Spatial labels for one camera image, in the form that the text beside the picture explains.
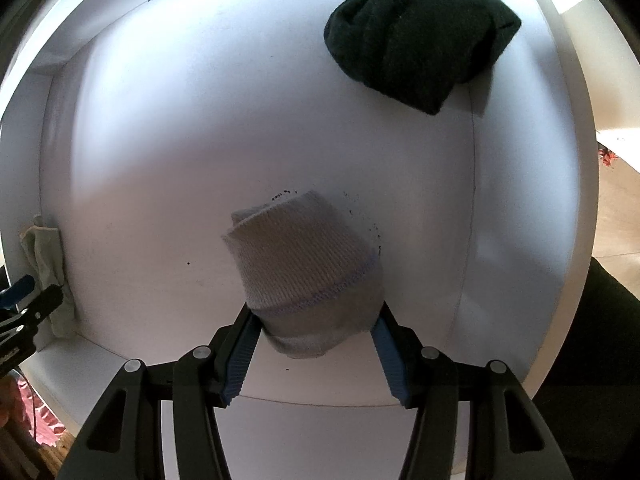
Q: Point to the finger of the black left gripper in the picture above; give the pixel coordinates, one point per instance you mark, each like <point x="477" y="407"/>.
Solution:
<point x="26" y="322"/>
<point x="13" y="295"/>

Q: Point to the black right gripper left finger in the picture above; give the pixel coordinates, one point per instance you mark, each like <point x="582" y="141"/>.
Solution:
<point x="233" y="347"/>

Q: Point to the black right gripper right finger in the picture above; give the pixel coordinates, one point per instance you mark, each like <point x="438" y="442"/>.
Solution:
<point x="399" y="352"/>

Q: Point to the grey-green cloth beige trim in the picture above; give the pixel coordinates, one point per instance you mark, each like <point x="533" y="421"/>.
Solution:
<point x="43" y="249"/>

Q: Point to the grey socks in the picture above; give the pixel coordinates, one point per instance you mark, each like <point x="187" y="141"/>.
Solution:
<point x="309" y="277"/>

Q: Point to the black socks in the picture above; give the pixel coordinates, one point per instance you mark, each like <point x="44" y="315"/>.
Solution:
<point x="417" y="51"/>

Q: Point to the red patterned fabric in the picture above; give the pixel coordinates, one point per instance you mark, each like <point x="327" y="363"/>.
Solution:
<point x="22" y="405"/>

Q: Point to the white paper sheet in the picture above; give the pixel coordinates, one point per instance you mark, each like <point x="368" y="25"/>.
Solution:
<point x="624" y="142"/>

